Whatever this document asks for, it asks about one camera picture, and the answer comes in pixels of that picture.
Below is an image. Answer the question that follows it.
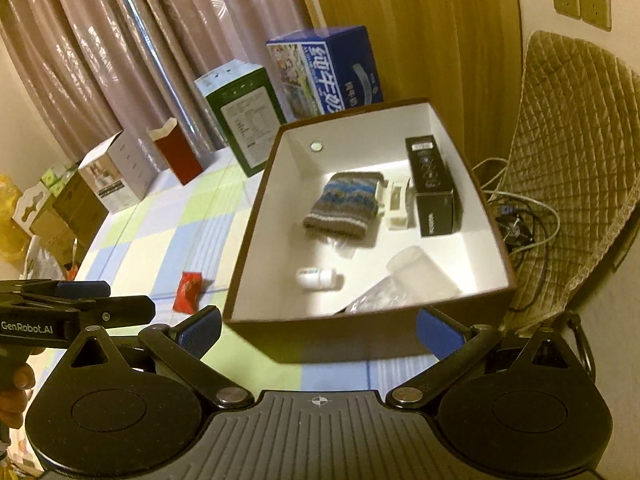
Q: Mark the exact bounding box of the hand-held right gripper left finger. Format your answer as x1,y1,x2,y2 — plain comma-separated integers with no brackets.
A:
67,306,256,409

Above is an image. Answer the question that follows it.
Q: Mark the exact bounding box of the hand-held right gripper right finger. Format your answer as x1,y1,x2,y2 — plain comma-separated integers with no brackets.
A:
385,307,581,409

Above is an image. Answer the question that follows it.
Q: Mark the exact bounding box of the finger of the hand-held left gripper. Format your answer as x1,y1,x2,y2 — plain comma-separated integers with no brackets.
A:
10,295,157,335
0,280,112,307

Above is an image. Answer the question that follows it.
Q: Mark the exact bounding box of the white plastic clip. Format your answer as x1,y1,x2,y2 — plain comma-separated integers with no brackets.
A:
376,180,416,231

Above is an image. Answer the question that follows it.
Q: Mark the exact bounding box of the white storage box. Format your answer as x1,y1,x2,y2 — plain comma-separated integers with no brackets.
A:
221,97,516,365

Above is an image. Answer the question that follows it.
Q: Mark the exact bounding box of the person's left hand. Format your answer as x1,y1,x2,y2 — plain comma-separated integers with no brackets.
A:
0,362,36,431

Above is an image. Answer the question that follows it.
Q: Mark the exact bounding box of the red snack packet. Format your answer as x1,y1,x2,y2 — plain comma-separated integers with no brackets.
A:
172,271,202,313

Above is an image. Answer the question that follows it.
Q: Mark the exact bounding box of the clear plastic cup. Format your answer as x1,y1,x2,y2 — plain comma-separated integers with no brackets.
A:
342,245,463,316

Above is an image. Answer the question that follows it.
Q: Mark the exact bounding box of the brown cardboard box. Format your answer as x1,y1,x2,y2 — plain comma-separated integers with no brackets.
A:
30,172,108,266

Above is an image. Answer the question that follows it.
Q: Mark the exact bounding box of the white cutout cardboard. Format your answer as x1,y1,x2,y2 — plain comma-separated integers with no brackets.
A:
12,182,53,233

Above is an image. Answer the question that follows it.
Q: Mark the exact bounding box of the yellow plastic bag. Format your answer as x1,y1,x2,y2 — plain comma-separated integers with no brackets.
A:
0,175,26,266

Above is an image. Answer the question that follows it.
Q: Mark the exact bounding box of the long black box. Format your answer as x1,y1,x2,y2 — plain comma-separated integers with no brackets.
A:
404,134,463,238

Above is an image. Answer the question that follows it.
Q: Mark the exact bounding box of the small white bottle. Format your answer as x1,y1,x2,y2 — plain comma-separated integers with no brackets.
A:
295,266,343,292

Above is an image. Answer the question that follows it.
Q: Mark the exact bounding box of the white box with photo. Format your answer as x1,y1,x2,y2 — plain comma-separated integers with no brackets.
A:
77,130,158,215

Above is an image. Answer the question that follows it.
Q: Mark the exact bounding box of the striped knitted pouch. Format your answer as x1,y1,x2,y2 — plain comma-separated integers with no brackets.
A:
302,171,385,240

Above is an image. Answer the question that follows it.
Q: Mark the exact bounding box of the dark red paper box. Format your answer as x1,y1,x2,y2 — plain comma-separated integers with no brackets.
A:
147,116,205,186

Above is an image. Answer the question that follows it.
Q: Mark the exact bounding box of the green and white box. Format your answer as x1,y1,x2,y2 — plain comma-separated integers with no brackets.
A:
194,59,288,177

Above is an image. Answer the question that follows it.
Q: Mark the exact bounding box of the pink patterned curtain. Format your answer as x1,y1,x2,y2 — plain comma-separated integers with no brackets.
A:
0,0,321,176

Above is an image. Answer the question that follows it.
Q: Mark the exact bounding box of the blue milk carton box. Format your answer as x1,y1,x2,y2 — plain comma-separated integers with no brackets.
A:
266,25,385,123

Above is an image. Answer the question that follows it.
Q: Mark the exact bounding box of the wooden wardrobe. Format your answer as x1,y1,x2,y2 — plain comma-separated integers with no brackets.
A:
305,0,523,161

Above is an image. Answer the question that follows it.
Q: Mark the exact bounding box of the black cable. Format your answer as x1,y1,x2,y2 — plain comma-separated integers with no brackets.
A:
492,202,543,253

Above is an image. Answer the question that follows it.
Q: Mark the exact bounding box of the black bag strap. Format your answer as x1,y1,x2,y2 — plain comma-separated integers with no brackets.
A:
565,312,597,376

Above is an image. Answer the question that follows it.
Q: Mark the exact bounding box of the white cable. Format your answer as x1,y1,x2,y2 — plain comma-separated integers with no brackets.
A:
472,157,562,311

